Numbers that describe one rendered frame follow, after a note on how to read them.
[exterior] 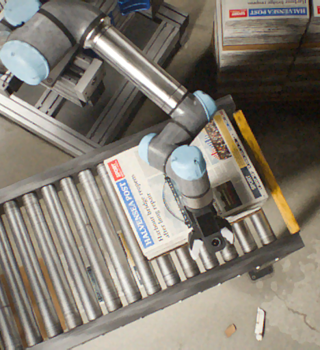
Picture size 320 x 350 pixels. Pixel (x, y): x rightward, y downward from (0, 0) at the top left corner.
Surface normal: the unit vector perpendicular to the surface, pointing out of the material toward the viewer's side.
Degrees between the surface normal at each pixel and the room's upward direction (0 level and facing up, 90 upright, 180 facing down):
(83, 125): 0
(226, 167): 2
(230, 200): 1
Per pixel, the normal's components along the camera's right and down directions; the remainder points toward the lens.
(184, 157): -0.23, -0.68
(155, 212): -0.06, -0.25
